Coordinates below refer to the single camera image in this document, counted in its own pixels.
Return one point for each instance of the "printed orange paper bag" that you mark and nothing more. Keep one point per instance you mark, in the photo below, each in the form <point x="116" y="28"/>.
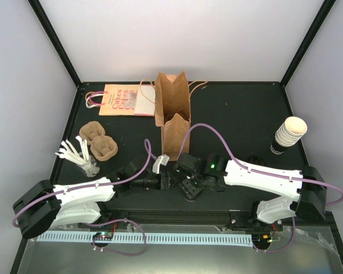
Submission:
<point x="123" y="99"/>

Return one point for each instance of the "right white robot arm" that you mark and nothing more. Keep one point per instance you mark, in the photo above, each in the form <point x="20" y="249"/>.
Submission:
<point x="294" y="196"/>

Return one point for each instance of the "brown paper bag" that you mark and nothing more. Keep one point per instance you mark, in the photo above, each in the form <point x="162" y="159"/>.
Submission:
<point x="173" y="110"/>

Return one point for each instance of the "brown pulp cup carrier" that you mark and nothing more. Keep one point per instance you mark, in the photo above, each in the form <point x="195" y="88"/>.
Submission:
<point x="102" y="147"/>

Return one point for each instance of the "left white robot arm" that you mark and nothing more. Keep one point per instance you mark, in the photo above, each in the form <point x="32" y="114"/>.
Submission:
<point x="46" y="206"/>

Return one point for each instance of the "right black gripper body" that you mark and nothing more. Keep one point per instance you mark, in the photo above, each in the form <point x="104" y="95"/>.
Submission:
<point x="196" y="178"/>

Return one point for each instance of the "black coffee cup lid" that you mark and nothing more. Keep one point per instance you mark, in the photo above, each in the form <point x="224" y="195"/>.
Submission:
<point x="191" y="189"/>
<point x="257" y="160"/>

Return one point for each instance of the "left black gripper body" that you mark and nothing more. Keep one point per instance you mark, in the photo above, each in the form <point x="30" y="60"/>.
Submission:
<point x="153" y="184"/>

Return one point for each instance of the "perforated white metal rail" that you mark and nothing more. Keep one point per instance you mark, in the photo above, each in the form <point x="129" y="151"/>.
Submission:
<point x="148" y="238"/>

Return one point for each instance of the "stack of white paper cups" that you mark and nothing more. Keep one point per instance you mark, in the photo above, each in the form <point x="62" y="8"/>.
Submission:
<point x="291" y="131"/>

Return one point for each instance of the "white plastic cutlery bundle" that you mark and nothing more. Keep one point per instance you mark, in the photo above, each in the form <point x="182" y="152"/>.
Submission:
<point x="82" y="159"/>

